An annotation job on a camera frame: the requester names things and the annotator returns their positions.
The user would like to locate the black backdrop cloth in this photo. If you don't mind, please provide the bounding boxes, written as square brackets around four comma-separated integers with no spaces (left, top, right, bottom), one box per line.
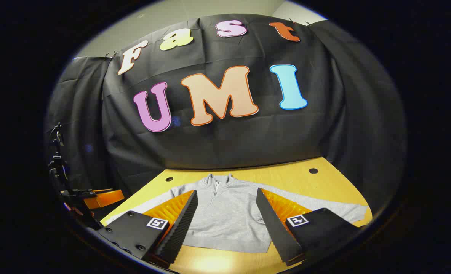
[45,14,407,213]

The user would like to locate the grey zip-neck sweatshirt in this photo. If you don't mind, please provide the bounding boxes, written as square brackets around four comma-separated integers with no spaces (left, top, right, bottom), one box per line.
[106,173,369,253]

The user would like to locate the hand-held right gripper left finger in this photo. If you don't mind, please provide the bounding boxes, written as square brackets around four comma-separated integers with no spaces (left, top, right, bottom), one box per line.
[96,190,198,265]

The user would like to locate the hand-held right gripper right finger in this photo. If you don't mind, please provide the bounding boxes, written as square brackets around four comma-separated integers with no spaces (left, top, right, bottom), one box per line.
[256,188,364,267]

